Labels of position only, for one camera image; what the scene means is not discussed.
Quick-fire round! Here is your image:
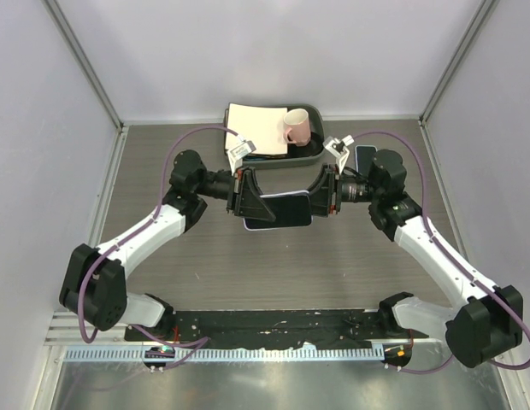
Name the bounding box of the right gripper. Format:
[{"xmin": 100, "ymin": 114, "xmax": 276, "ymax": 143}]
[{"xmin": 291, "ymin": 164, "xmax": 381, "ymax": 218}]

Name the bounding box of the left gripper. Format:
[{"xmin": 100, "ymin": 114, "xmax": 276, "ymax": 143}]
[{"xmin": 194, "ymin": 166, "xmax": 276, "ymax": 220}]

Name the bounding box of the phone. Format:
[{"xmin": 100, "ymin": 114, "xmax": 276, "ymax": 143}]
[
  {"xmin": 355, "ymin": 145, "xmax": 377, "ymax": 176},
  {"xmin": 244, "ymin": 190, "xmax": 313, "ymax": 231}
]

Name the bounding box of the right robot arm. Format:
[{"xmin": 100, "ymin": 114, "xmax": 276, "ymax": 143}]
[{"xmin": 310, "ymin": 140, "xmax": 528, "ymax": 368}]

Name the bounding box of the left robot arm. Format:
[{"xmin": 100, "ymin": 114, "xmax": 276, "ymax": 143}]
[{"xmin": 59, "ymin": 149, "xmax": 275, "ymax": 341}]

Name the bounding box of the dark green tray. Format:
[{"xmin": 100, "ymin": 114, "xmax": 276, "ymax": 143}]
[{"xmin": 224, "ymin": 104, "xmax": 324, "ymax": 169}]

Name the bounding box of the pink mug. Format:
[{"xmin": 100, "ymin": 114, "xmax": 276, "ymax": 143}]
[{"xmin": 283, "ymin": 108, "xmax": 311, "ymax": 147}]

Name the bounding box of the cream notebook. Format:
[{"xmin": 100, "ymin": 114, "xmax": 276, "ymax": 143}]
[{"xmin": 227, "ymin": 103, "xmax": 288, "ymax": 157}]

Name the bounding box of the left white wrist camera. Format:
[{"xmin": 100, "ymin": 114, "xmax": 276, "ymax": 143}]
[{"xmin": 227, "ymin": 140, "xmax": 256, "ymax": 174}]

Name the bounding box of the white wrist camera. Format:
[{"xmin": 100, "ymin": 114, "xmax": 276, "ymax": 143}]
[
  {"xmin": 227, "ymin": 140, "xmax": 256, "ymax": 174},
  {"xmin": 323, "ymin": 135, "xmax": 354, "ymax": 174}
]

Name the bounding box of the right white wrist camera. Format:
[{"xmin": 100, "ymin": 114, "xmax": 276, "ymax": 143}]
[{"xmin": 323, "ymin": 135, "xmax": 354, "ymax": 174}]

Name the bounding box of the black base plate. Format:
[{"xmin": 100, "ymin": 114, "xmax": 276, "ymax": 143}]
[{"xmin": 124, "ymin": 308, "xmax": 431, "ymax": 348}]

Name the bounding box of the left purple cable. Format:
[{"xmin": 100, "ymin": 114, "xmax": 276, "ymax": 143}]
[{"xmin": 78, "ymin": 126, "xmax": 244, "ymax": 371}]

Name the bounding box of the slotted cable duct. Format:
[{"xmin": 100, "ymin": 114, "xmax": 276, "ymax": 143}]
[{"xmin": 64, "ymin": 344, "xmax": 385, "ymax": 363}]

